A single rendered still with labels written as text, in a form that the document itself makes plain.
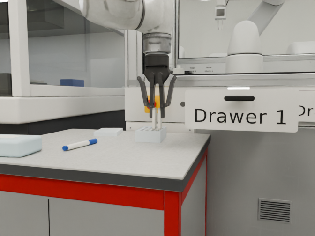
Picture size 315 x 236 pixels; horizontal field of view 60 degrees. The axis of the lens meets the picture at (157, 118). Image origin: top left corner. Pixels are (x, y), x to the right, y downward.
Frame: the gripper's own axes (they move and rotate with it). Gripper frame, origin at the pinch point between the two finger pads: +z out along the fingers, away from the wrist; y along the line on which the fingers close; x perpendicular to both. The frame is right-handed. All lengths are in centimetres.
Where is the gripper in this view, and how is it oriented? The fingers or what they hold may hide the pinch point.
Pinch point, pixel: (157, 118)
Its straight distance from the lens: 88.2
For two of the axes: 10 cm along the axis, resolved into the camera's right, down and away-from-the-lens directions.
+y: 9.8, 0.2, -1.9
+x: 1.9, -0.9, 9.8
